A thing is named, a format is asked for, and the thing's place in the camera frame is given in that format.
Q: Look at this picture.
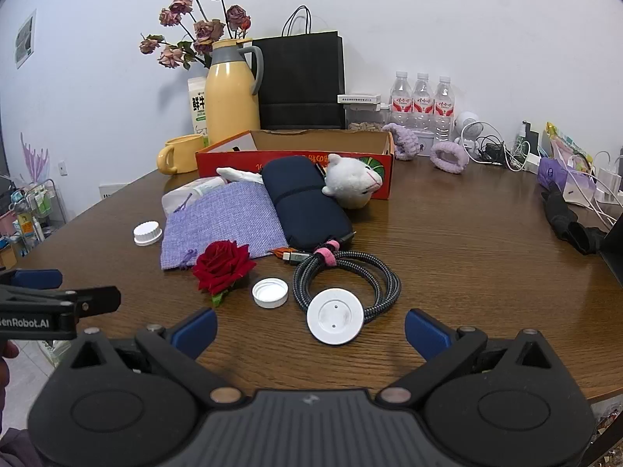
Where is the clear jar of nuts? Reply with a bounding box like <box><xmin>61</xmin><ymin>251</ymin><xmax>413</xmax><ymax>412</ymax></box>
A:
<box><xmin>346</xmin><ymin>104</ymin><xmax>388</xmax><ymax>132</ymax></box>

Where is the wall poster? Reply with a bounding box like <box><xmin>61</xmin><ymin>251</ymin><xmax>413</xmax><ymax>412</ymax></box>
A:
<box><xmin>13</xmin><ymin>8</ymin><xmax>38</xmax><ymax>70</ymax></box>

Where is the metal storage rack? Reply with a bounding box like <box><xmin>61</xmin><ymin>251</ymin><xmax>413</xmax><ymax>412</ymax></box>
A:
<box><xmin>0</xmin><ymin>177</ymin><xmax>69</xmax><ymax>274</ymax></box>

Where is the purple fluffy wristband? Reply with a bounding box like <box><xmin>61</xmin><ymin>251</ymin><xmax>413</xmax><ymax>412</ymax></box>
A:
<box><xmin>429</xmin><ymin>140</ymin><xmax>470</xmax><ymax>174</ymax></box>

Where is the colourful snack packet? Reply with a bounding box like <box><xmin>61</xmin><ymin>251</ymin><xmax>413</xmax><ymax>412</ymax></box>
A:
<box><xmin>544</xmin><ymin>122</ymin><xmax>593</xmax><ymax>167</ymax></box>

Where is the plush cat toy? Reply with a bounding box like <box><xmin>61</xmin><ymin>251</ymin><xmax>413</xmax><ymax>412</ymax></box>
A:
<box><xmin>322</xmin><ymin>153</ymin><xmax>384</xmax><ymax>210</ymax></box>

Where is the navy fabric pouch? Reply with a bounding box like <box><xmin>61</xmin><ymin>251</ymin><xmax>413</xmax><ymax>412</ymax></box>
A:
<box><xmin>261</xmin><ymin>156</ymin><xmax>355</xmax><ymax>251</ymax></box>

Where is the small white desk fan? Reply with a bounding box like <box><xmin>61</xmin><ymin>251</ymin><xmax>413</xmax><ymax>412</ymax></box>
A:
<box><xmin>454</xmin><ymin>111</ymin><xmax>488</xmax><ymax>150</ymax></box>

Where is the black paper bag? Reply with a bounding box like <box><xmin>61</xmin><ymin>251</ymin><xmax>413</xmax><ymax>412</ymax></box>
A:
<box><xmin>251</xmin><ymin>5</ymin><xmax>347</xmax><ymax>131</ymax></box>

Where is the purple fluffy headband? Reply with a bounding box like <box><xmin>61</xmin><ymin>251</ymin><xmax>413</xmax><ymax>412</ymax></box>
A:
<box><xmin>384</xmin><ymin>123</ymin><xmax>419</xmax><ymax>162</ymax></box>

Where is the white charger block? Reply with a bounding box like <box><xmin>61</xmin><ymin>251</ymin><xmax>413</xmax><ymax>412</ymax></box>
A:
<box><xmin>596</xmin><ymin>151</ymin><xmax>623</xmax><ymax>205</ymax></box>

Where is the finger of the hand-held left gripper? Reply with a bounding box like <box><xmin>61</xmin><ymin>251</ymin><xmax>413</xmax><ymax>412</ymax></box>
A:
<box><xmin>0</xmin><ymin>285</ymin><xmax>122</xmax><ymax>318</ymax></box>
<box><xmin>0</xmin><ymin>269</ymin><xmax>63</xmax><ymax>291</ymax></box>

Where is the yellow mug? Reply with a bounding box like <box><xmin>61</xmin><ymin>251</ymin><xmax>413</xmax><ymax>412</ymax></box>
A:
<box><xmin>156</xmin><ymin>133</ymin><xmax>206</xmax><ymax>175</ymax></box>

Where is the small white box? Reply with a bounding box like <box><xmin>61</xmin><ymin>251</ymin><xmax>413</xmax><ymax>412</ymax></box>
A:
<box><xmin>415</xmin><ymin>129</ymin><xmax>439</xmax><ymax>157</ymax></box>

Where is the white ribbed bottle cap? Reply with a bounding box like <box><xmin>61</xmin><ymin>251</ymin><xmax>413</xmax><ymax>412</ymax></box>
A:
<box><xmin>133</xmin><ymin>222</ymin><xmax>163</xmax><ymax>246</ymax></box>

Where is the white round charger puck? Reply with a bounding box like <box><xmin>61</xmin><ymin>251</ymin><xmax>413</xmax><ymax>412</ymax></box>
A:
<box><xmin>306</xmin><ymin>287</ymin><xmax>365</xmax><ymax>346</ymax></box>

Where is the white milk carton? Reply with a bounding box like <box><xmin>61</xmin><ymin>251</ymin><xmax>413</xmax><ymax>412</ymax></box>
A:
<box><xmin>187</xmin><ymin>77</ymin><xmax>211</xmax><ymax>148</ymax></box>

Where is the white cloth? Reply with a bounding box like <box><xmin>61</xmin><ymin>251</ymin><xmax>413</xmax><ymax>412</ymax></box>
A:
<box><xmin>216</xmin><ymin>166</ymin><xmax>264</xmax><ymax>186</ymax></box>

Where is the purple woven pouch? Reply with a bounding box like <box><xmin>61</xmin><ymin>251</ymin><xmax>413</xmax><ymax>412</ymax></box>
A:
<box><xmin>160</xmin><ymin>182</ymin><xmax>289</xmax><ymax>272</ymax></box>

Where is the red rose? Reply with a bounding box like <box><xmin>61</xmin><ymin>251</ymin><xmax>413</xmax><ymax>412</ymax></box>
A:
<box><xmin>192</xmin><ymin>240</ymin><xmax>257</xmax><ymax>309</ymax></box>

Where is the yellow thermos jug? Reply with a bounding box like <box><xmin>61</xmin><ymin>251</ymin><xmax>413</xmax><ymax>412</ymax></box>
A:
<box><xmin>204</xmin><ymin>38</ymin><xmax>264</xmax><ymax>147</ymax></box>

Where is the white smooth bottle cap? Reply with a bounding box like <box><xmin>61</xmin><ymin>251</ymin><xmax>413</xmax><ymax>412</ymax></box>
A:
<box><xmin>252</xmin><ymin>277</ymin><xmax>290</xmax><ymax>309</ymax></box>

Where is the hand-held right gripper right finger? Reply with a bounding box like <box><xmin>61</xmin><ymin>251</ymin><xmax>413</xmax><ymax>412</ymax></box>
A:
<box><xmin>378</xmin><ymin>307</ymin><xmax>553</xmax><ymax>409</ymax></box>

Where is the person's grey clothing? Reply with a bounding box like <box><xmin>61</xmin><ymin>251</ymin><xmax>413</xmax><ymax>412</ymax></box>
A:
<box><xmin>0</xmin><ymin>425</ymin><xmax>44</xmax><ymax>467</ymax></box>

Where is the white flat box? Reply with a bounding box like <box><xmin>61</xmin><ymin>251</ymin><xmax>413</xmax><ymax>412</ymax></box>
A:
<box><xmin>337</xmin><ymin>92</ymin><xmax>382</xmax><ymax>107</ymax></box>

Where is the purple plant wall sticker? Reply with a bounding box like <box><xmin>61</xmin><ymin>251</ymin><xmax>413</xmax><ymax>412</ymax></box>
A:
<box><xmin>19</xmin><ymin>131</ymin><xmax>51</xmax><ymax>184</ymax></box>

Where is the clear iridescent plastic bag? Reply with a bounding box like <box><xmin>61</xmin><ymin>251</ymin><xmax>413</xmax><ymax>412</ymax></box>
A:
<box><xmin>161</xmin><ymin>177</ymin><xmax>228</xmax><ymax>216</ymax></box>

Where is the tangle of charger cables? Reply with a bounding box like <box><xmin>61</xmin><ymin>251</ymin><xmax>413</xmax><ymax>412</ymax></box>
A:
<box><xmin>474</xmin><ymin>132</ymin><xmax>525</xmax><ymax>171</ymax></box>

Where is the dried rose bouquet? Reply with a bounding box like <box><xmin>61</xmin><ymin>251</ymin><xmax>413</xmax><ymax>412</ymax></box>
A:
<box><xmin>139</xmin><ymin>0</ymin><xmax>253</xmax><ymax>70</ymax></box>

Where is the red cardboard box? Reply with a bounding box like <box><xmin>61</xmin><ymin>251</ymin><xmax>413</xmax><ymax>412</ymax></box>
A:
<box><xmin>195</xmin><ymin>129</ymin><xmax>395</xmax><ymax>200</ymax></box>

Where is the black cloth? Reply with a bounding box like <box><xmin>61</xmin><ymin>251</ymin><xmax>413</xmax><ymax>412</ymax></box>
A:
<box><xmin>540</xmin><ymin>182</ymin><xmax>607</xmax><ymax>256</ymax></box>

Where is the braided charging cable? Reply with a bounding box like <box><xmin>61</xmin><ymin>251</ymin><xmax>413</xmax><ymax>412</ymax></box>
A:
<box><xmin>292</xmin><ymin>240</ymin><xmax>403</xmax><ymax>325</ymax></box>

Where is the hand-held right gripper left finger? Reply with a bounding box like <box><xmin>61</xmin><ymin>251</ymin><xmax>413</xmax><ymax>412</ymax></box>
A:
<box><xmin>70</xmin><ymin>307</ymin><xmax>245</xmax><ymax>409</ymax></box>

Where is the purple plastic bag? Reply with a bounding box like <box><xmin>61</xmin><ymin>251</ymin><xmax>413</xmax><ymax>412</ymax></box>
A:
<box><xmin>537</xmin><ymin>155</ymin><xmax>597</xmax><ymax>205</ymax></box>

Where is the person's left hand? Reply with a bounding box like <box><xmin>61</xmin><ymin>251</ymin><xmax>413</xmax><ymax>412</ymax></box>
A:
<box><xmin>0</xmin><ymin>341</ymin><xmax>20</xmax><ymax>390</ymax></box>

